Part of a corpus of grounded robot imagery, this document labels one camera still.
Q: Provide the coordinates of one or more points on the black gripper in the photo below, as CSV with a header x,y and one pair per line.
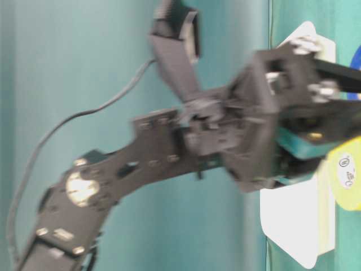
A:
x,y
267,128

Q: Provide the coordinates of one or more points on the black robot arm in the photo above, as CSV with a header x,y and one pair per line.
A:
x,y
73,211

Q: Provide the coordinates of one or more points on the blue tape roll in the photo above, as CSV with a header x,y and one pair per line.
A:
x,y
355,64

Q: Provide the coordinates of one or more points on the yellow tape roll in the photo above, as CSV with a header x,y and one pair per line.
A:
x,y
344,174

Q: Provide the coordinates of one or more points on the white plastic tray case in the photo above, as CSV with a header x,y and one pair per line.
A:
x,y
300,218

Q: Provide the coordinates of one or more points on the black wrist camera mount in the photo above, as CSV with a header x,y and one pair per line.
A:
x,y
175,41

